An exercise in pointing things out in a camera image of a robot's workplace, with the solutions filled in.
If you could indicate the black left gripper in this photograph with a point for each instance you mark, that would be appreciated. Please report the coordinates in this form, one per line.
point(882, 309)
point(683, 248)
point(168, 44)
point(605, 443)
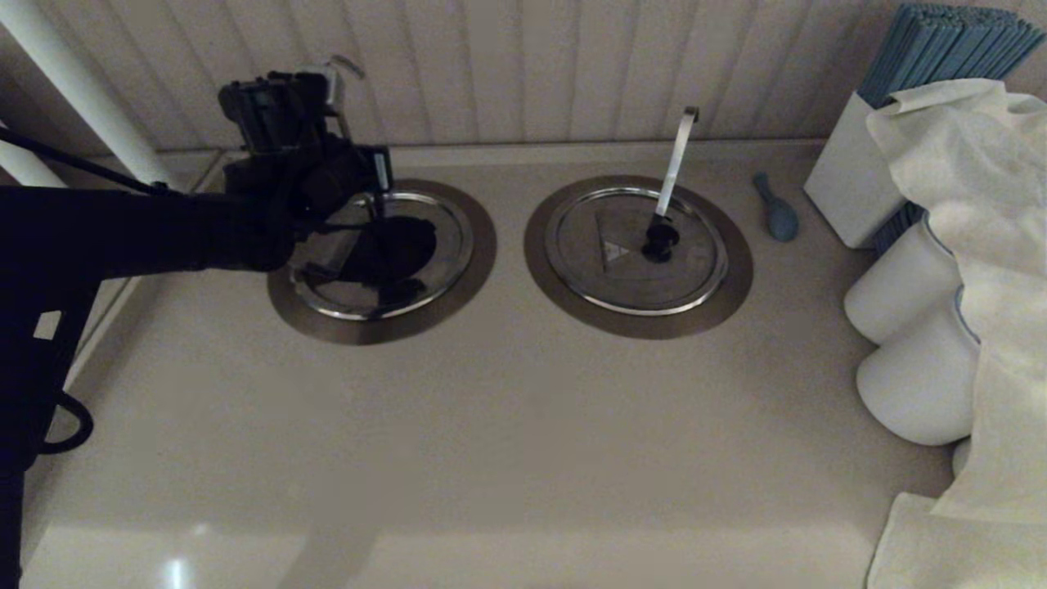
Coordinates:
point(327, 180)

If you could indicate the steel lid with black knob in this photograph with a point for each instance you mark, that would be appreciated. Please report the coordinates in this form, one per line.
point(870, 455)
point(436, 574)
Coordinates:
point(605, 270)
point(454, 237)

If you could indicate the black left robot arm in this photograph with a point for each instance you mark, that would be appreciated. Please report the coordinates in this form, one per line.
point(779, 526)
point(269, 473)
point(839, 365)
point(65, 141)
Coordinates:
point(123, 229)

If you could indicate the blue plastic spoon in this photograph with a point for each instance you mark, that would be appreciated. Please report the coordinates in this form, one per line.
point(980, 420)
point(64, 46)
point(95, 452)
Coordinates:
point(781, 221)

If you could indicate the thick white pole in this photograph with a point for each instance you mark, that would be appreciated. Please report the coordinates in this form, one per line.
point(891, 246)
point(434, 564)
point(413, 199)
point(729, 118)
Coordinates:
point(74, 82)

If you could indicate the thin white pole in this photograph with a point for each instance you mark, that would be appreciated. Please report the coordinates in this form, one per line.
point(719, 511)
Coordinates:
point(24, 168)

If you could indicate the white rectangular holder box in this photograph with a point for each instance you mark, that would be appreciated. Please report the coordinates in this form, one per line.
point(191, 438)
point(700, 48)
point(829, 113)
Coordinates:
point(851, 188)

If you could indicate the white ceramic jar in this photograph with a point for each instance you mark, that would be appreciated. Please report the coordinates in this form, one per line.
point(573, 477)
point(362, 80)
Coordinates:
point(959, 460)
point(916, 384)
point(900, 286)

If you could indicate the bundle of blue sticks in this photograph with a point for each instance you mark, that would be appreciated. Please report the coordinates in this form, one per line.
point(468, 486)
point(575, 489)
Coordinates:
point(941, 49)

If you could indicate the white woven cloth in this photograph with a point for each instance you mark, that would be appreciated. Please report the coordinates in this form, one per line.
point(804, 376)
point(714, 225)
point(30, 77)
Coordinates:
point(981, 245)

